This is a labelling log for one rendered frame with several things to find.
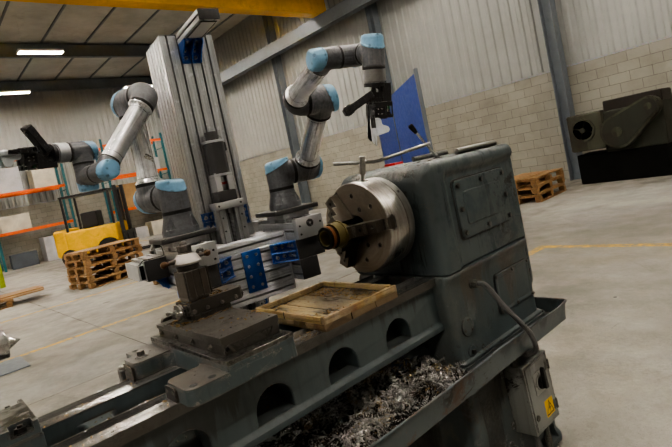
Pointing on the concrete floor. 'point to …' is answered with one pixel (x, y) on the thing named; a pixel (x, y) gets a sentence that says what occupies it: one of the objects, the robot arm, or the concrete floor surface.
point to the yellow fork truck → (93, 225)
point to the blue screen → (402, 110)
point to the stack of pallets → (100, 263)
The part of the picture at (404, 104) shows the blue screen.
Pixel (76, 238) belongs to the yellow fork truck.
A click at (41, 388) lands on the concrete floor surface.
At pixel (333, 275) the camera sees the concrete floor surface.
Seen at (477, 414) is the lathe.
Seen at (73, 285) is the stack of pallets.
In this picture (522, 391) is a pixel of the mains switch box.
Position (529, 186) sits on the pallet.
